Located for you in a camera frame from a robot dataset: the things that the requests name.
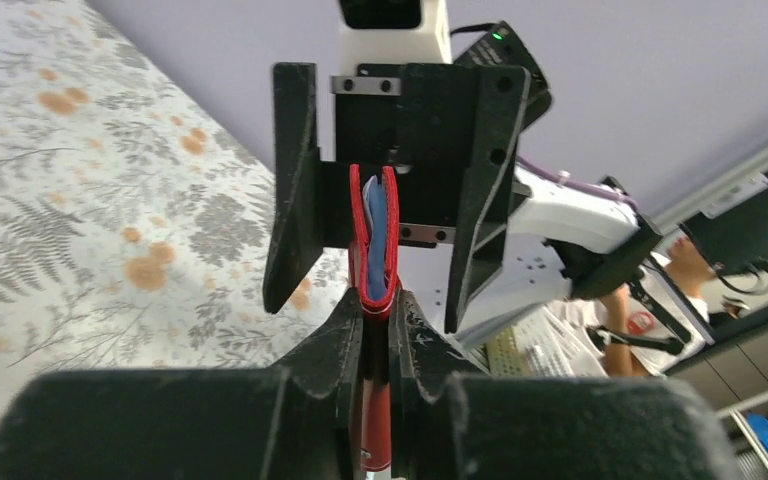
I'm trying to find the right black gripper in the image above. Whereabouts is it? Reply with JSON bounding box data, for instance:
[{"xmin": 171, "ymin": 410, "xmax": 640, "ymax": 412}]
[{"xmin": 262, "ymin": 62, "xmax": 535, "ymax": 333}]

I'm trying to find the red card holder wallet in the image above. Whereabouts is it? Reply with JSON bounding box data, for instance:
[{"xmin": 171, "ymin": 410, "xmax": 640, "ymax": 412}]
[{"xmin": 349, "ymin": 164, "xmax": 400, "ymax": 472}]

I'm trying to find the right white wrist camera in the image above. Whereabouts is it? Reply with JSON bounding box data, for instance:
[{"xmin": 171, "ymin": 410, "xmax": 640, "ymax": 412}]
[{"xmin": 338, "ymin": 0, "xmax": 453, "ymax": 75}]

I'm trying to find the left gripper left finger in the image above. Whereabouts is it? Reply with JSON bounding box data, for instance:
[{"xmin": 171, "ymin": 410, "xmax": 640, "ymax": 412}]
[{"xmin": 0, "ymin": 289, "xmax": 363, "ymax": 479}]

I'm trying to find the person in white shirt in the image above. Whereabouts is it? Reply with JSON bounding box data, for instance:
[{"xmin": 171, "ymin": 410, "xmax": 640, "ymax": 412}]
[{"xmin": 538, "ymin": 236, "xmax": 716, "ymax": 377}]

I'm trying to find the floral table mat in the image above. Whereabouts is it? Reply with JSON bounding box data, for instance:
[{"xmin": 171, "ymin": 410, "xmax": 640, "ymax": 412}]
[{"xmin": 0, "ymin": 1, "xmax": 347, "ymax": 421}]

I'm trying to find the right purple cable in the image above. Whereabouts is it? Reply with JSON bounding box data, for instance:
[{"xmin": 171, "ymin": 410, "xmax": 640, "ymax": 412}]
[{"xmin": 515, "ymin": 156, "xmax": 640, "ymax": 212}]

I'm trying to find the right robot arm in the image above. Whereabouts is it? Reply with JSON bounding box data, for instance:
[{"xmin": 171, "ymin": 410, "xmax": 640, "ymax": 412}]
[{"xmin": 262, "ymin": 22, "xmax": 661, "ymax": 335}]

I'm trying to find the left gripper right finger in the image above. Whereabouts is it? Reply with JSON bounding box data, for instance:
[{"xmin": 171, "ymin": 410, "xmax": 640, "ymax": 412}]
[{"xmin": 389, "ymin": 291, "xmax": 741, "ymax": 479}]

